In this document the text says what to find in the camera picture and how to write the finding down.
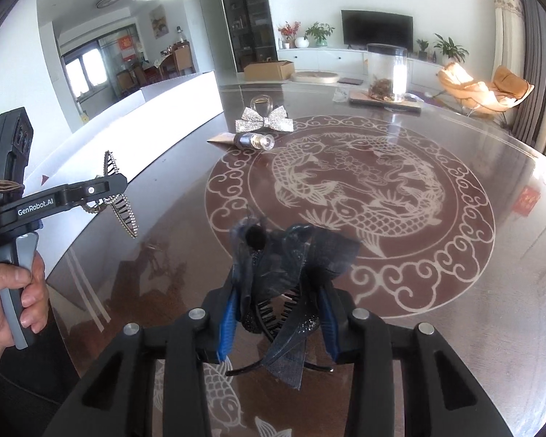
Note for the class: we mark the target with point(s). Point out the beige oval cushion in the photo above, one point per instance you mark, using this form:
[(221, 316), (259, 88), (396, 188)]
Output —
[(315, 77)]

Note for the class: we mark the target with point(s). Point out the open cardboard box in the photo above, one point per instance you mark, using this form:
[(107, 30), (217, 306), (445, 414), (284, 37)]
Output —
[(268, 70)]

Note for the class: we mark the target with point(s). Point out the red window poster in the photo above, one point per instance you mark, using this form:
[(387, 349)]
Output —
[(127, 48)]

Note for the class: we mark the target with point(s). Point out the white patterned curtain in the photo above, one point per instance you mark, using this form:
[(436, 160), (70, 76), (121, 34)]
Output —
[(507, 32)]

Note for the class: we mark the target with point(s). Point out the red flower arrangement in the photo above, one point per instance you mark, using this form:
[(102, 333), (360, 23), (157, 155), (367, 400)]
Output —
[(289, 34)]

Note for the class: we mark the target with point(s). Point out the clear plastic bag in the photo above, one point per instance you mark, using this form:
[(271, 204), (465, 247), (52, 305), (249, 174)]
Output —
[(341, 95)]

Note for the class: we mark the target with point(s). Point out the round ceiling lamp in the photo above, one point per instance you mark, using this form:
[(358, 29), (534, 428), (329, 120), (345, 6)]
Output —
[(109, 0)]

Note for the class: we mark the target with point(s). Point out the orange lounge chair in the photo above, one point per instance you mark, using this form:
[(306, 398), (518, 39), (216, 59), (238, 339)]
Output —
[(487, 89)]

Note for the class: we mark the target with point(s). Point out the white television cabinet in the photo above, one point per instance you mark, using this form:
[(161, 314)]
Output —
[(327, 59)]

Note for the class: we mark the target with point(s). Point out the rhinestone hair comb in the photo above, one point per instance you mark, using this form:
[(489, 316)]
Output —
[(125, 214)]

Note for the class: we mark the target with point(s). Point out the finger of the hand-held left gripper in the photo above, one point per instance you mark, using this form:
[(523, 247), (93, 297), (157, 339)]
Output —
[(91, 191)]

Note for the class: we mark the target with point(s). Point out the clear plastic jar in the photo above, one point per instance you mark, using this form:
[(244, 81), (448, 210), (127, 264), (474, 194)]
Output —
[(387, 73)]

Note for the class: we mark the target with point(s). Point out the leafy potted plant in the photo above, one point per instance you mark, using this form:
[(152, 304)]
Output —
[(450, 48)]

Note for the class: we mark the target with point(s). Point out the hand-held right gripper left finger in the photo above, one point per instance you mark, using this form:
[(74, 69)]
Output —
[(177, 350)]

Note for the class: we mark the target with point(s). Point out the grey curtain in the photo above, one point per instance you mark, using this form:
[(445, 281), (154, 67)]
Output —
[(539, 54)]

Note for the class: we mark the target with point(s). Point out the small potted plant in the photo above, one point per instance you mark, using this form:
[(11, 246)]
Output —
[(422, 49)]

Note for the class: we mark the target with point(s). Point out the small perfume bottle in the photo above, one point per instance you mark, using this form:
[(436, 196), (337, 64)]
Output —
[(257, 142)]

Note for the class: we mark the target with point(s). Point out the dark glass display cabinet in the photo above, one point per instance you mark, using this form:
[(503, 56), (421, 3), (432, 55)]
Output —
[(245, 18)]

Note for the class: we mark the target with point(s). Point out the framed wall painting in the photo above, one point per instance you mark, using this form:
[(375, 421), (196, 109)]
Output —
[(159, 22)]

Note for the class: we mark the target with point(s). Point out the black television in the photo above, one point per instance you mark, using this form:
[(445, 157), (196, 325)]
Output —
[(376, 28)]

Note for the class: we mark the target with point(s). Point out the person's left forearm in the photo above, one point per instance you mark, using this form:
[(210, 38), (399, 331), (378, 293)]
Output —
[(27, 396)]

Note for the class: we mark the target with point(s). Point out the brown dining chair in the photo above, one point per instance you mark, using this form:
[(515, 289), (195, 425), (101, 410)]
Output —
[(184, 60)]

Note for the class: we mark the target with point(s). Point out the silver rhinestone bow clip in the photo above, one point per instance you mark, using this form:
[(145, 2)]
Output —
[(264, 120)]

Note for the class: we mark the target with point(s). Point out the flat wooden board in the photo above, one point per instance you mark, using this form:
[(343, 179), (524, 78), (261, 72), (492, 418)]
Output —
[(391, 104)]

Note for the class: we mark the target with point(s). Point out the grey laptop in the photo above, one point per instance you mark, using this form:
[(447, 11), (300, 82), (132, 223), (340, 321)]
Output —
[(350, 81)]

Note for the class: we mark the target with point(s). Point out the dark mesh bow hair clip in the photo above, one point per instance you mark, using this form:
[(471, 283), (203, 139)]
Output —
[(291, 264)]

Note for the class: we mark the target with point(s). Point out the brown elastic band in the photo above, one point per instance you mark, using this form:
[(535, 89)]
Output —
[(4, 185)]

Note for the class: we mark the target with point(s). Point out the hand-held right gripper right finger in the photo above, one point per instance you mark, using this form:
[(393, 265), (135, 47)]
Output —
[(391, 355)]

